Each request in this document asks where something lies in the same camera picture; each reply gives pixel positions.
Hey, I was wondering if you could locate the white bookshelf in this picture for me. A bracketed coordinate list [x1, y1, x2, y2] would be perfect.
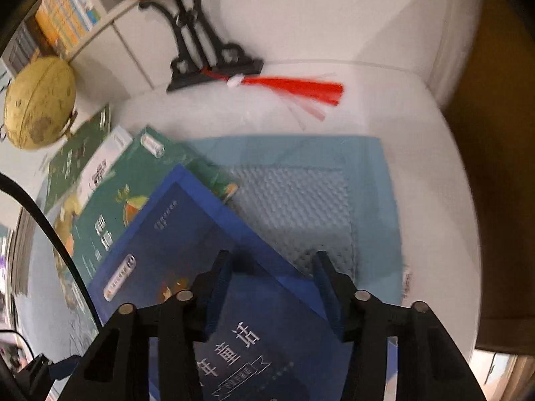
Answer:
[0, 0, 482, 105]

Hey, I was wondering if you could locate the dark green book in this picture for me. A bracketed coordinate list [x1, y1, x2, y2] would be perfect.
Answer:
[44, 103, 112, 213]

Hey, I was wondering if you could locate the white rabbit meadow book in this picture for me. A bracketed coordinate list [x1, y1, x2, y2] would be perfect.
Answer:
[45, 125, 135, 314]

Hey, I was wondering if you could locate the black cable left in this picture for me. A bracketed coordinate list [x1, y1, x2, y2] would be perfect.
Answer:
[0, 170, 105, 333]

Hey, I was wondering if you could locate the stack of organized books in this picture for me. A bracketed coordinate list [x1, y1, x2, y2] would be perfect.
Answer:
[7, 208, 36, 295]

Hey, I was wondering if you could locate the dark teal insect book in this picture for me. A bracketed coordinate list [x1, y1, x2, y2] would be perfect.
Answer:
[73, 126, 238, 284]

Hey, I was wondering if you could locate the yellow desk globe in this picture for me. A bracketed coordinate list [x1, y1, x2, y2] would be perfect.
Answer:
[3, 56, 77, 150]

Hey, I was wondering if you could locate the blue quilted table mat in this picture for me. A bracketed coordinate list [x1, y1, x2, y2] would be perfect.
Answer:
[188, 136, 403, 304]

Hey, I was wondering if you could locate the royal blue book underneath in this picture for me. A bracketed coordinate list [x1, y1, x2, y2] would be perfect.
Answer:
[88, 166, 352, 400]

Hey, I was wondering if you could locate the row of dark encyclopedias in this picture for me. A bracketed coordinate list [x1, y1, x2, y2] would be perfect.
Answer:
[2, 24, 42, 76]

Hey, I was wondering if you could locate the red tassel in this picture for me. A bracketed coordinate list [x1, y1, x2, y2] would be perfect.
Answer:
[201, 69, 345, 122]

